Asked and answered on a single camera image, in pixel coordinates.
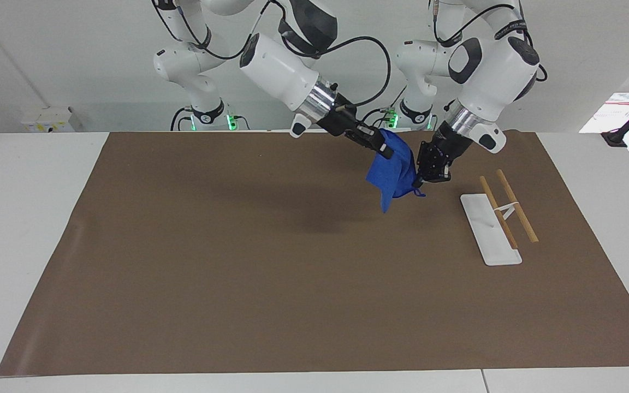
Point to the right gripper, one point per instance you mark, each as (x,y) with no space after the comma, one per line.
(340,120)

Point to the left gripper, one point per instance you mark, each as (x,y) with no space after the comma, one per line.
(448,144)

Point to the blue towel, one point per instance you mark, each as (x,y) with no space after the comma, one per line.
(393,174)

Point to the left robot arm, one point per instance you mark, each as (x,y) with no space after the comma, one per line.
(492,71)

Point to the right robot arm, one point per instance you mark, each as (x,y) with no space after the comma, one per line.
(279,73)

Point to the white rack with wooden bars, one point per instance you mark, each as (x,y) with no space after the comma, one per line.
(492,234)

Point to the white box with yellow labels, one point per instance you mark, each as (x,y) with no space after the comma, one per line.
(49,119)

